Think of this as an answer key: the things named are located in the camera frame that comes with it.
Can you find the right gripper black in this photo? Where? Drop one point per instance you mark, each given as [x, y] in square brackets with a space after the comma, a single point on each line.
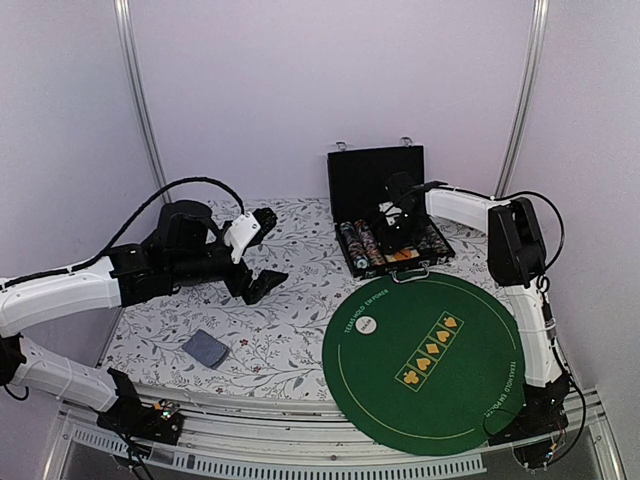
[389, 243]

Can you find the orange big blind button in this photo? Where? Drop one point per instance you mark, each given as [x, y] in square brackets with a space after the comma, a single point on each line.
[402, 254]

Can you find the right aluminium frame post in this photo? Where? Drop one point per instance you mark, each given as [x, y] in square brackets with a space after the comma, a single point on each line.
[532, 60]

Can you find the blue grey folded cloth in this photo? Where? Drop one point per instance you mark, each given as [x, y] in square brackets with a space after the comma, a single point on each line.
[205, 349]

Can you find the poker chip row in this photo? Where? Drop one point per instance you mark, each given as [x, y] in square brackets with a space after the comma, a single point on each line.
[354, 245]
[438, 245]
[369, 243]

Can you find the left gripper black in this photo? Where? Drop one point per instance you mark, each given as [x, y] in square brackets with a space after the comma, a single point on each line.
[259, 288]

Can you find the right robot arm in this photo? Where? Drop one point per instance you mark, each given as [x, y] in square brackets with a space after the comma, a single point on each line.
[516, 259]

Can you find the left aluminium frame post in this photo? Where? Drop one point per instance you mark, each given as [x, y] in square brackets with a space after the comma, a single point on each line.
[132, 68]

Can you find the front aluminium rail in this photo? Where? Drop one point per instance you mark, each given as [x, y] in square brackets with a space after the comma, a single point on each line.
[250, 438]

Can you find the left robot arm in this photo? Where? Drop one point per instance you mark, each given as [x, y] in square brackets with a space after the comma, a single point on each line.
[186, 248]

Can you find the green round poker mat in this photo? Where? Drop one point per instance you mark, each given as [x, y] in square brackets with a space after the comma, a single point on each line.
[427, 389]

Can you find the aluminium frame post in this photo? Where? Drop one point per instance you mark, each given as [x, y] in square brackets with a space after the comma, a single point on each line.
[532, 60]
[132, 68]

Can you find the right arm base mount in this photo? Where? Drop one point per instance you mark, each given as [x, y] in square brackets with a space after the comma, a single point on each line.
[542, 413]

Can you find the white dealer button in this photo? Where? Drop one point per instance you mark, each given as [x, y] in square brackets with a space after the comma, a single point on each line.
[366, 325]

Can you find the black poker chip case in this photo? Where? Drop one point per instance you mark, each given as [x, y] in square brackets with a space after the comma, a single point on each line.
[357, 179]

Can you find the poker chip row far right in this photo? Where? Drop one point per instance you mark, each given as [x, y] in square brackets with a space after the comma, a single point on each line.
[438, 245]

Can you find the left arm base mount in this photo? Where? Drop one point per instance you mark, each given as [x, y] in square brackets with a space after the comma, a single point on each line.
[161, 422]

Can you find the poker chip row far left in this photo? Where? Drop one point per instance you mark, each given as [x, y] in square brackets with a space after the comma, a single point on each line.
[354, 245]

